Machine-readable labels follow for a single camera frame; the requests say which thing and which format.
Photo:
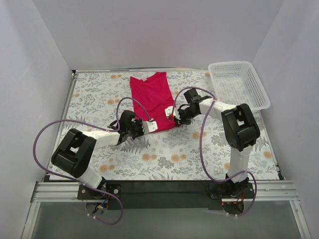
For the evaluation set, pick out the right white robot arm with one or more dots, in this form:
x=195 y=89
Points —
x=241 y=132

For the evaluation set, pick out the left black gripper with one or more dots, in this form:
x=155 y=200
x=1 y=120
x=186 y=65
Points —
x=139 y=128

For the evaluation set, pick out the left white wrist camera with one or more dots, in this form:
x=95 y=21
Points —
x=149 y=126

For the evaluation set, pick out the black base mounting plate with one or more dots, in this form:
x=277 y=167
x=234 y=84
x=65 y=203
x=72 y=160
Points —
x=198 y=194

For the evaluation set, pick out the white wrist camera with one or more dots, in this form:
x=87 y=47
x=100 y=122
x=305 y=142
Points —
x=172 y=113
x=149 y=126

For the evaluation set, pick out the aluminium frame rail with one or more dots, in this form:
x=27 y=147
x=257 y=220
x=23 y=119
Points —
x=67 y=191

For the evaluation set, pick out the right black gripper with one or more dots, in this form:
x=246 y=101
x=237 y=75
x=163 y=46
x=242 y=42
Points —
x=181 y=117

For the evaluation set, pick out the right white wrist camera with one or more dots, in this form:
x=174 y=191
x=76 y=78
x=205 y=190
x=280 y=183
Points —
x=172 y=113

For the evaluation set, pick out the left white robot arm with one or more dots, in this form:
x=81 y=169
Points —
x=73 y=154

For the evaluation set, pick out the magenta t shirt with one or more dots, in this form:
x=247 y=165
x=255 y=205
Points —
x=153 y=96

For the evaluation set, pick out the white plastic basket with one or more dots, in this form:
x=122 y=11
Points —
x=237 y=82

